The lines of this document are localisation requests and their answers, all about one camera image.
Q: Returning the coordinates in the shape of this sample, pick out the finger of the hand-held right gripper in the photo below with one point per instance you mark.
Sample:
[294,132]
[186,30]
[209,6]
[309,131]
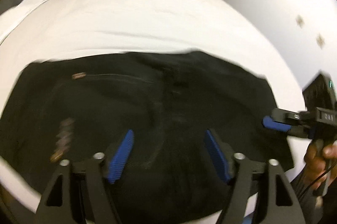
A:
[275,124]

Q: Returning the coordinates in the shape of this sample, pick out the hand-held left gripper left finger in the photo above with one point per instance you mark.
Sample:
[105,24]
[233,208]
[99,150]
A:
[119,158]

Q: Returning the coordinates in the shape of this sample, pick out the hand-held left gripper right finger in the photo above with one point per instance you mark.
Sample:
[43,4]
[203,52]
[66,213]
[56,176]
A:
[217,158]

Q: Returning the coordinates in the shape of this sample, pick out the black pants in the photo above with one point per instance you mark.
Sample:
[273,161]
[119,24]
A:
[158,97]

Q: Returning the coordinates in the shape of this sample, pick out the person's right hand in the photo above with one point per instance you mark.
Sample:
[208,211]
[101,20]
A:
[313,163]

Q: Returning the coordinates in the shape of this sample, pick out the bed with white sheet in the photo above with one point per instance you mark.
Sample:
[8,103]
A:
[131,18]

